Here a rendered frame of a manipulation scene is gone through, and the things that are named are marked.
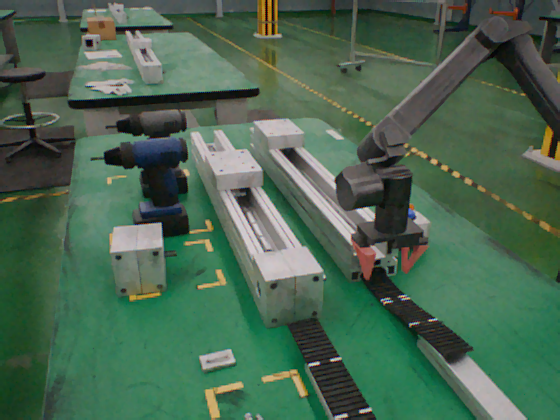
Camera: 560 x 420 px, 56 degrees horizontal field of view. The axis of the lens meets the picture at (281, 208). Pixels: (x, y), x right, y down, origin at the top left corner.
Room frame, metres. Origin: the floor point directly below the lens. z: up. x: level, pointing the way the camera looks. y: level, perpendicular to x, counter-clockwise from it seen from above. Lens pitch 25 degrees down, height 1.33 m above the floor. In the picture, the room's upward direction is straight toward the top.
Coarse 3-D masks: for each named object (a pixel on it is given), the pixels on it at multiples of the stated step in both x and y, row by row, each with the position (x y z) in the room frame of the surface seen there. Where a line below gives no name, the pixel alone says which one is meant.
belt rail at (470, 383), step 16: (432, 352) 0.63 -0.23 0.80; (464, 352) 0.62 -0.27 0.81; (448, 368) 0.59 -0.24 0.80; (464, 368) 0.58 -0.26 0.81; (464, 384) 0.55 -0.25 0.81; (480, 384) 0.55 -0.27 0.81; (464, 400) 0.55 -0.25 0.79; (480, 400) 0.52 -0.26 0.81; (496, 400) 0.52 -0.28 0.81; (480, 416) 0.51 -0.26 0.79; (496, 416) 0.49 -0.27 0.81; (512, 416) 0.49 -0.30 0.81
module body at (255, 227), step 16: (192, 144) 1.53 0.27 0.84; (208, 144) 1.53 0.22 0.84; (224, 144) 1.45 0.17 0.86; (208, 176) 1.25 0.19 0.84; (208, 192) 1.26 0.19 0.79; (224, 192) 1.09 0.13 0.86; (256, 192) 1.09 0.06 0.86; (224, 208) 1.06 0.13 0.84; (240, 208) 1.01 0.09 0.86; (256, 208) 1.06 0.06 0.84; (272, 208) 1.01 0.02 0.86; (224, 224) 1.05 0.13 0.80; (240, 224) 0.93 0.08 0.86; (256, 224) 0.99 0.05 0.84; (272, 224) 0.94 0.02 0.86; (240, 240) 0.89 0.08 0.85; (256, 240) 0.86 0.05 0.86; (272, 240) 0.94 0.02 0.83; (288, 240) 0.86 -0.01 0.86; (240, 256) 0.89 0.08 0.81
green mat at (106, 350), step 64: (192, 128) 1.90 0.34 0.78; (320, 128) 1.90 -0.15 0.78; (128, 192) 1.29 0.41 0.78; (192, 192) 1.29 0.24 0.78; (64, 256) 0.95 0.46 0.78; (192, 256) 0.95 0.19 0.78; (320, 256) 0.95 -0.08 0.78; (448, 256) 0.95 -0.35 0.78; (512, 256) 0.95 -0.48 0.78; (64, 320) 0.73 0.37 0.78; (128, 320) 0.73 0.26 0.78; (192, 320) 0.73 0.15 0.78; (256, 320) 0.73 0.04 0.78; (320, 320) 0.73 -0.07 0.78; (384, 320) 0.73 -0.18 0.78; (448, 320) 0.73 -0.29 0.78; (512, 320) 0.73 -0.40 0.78; (64, 384) 0.58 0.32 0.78; (128, 384) 0.58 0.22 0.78; (192, 384) 0.58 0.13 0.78; (256, 384) 0.58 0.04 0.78; (384, 384) 0.58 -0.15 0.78; (448, 384) 0.58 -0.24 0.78; (512, 384) 0.58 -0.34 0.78
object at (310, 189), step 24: (264, 168) 1.45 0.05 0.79; (288, 168) 1.25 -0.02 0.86; (312, 168) 1.27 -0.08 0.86; (288, 192) 1.22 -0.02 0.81; (312, 192) 1.09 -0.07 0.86; (312, 216) 1.05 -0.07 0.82; (336, 216) 0.97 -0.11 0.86; (360, 216) 0.98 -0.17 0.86; (336, 240) 0.92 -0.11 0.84; (360, 264) 0.86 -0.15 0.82; (384, 264) 0.87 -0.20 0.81
